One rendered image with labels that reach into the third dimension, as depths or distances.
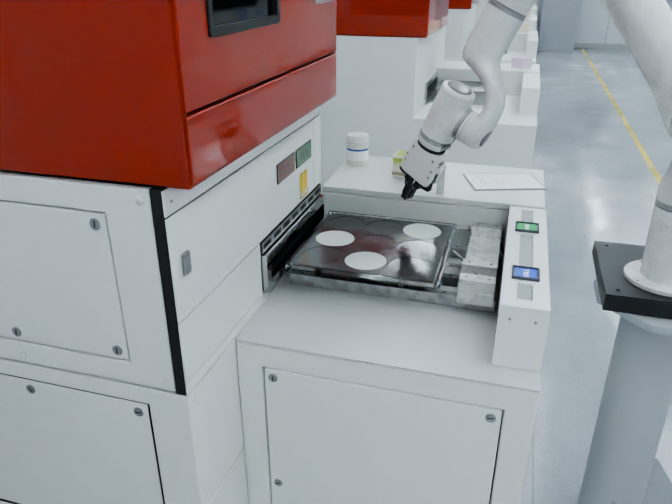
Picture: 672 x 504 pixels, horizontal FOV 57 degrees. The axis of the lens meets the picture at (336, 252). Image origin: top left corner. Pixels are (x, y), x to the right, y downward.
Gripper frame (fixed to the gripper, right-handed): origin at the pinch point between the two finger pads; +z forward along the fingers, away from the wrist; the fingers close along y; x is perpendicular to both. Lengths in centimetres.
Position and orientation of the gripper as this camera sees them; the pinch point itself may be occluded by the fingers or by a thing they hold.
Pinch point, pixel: (408, 191)
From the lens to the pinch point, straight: 164.9
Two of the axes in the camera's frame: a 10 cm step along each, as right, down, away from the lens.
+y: -6.6, -6.4, 3.9
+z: -3.0, 7.0, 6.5
